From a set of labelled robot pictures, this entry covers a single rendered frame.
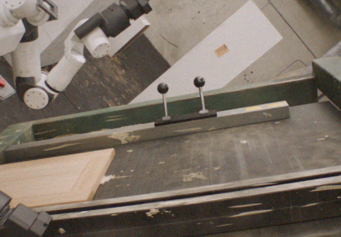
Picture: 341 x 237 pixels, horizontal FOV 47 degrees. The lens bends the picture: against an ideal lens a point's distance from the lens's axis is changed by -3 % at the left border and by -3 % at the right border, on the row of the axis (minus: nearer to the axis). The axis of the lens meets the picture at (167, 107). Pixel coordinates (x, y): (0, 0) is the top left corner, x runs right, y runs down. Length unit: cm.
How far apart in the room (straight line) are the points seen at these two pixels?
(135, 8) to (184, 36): 802
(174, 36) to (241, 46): 462
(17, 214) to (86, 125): 92
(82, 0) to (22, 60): 229
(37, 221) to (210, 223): 30
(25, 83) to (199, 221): 76
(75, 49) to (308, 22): 823
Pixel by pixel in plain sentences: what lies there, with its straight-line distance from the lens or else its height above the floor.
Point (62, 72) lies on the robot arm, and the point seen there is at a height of 125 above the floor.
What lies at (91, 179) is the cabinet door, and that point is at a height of 123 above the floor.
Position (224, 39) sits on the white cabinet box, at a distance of 481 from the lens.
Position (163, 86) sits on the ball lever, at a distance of 131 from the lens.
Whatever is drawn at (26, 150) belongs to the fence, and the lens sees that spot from 144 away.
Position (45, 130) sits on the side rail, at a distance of 166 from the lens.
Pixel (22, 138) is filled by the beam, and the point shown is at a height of 90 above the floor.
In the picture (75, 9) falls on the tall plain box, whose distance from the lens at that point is 357.
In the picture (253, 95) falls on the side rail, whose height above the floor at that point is 164.
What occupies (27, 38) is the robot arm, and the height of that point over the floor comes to 127.
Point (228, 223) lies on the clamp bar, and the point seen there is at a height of 152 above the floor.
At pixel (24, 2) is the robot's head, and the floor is 143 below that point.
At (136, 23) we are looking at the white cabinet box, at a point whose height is 64.
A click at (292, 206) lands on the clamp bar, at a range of 77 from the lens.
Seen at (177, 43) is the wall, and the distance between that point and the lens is 930.
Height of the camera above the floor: 176
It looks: 15 degrees down
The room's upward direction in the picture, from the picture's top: 50 degrees clockwise
